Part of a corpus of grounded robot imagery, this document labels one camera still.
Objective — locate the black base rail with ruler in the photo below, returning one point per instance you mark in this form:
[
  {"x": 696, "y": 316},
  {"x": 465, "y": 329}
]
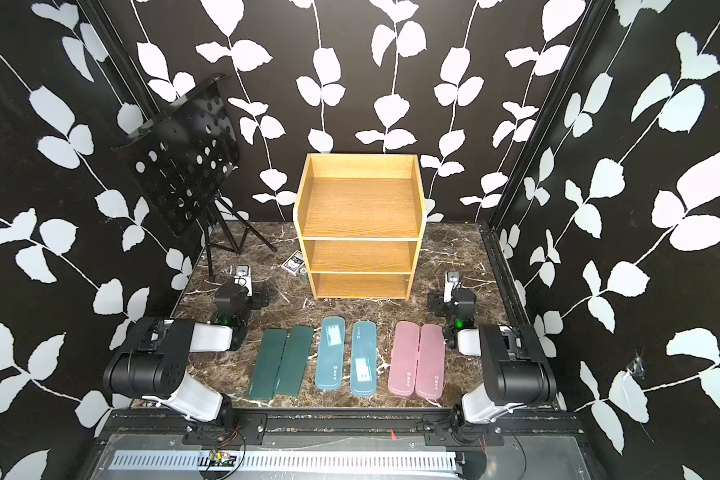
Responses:
[{"x": 273, "y": 443}]

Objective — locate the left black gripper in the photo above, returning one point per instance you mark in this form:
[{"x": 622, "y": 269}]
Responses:
[{"x": 258, "y": 300}]

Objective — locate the small printed card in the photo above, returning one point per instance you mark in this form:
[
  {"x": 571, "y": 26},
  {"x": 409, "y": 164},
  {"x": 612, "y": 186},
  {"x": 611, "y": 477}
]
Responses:
[{"x": 295, "y": 264}]

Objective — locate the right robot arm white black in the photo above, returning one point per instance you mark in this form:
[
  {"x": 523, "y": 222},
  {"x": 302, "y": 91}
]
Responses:
[{"x": 515, "y": 372}]

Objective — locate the pink pencil case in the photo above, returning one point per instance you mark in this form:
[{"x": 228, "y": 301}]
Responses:
[
  {"x": 404, "y": 359},
  {"x": 429, "y": 381}
]

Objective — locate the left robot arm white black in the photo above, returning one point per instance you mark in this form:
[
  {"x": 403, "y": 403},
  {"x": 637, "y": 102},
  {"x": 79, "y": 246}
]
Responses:
[{"x": 152, "y": 362}]

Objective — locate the wooden three-tier shelf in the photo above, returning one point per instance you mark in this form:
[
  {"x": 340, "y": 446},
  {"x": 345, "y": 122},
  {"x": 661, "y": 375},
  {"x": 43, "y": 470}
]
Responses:
[{"x": 360, "y": 221}]

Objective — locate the black perforated music stand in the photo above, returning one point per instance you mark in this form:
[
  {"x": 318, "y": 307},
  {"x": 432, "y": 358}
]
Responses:
[{"x": 181, "y": 159}]

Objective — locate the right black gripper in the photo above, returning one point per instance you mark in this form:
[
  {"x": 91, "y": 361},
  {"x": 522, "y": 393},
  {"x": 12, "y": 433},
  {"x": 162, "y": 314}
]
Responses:
[{"x": 437, "y": 297}]

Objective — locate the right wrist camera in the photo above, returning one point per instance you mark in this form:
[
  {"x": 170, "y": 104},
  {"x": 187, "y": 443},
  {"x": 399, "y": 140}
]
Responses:
[{"x": 452, "y": 282}]

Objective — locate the dark green pencil case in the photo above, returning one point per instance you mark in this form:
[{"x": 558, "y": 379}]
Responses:
[
  {"x": 266, "y": 367},
  {"x": 294, "y": 361}
]

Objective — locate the teal pencil case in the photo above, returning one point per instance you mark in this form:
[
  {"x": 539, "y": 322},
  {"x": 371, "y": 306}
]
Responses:
[
  {"x": 330, "y": 359},
  {"x": 363, "y": 364}
]

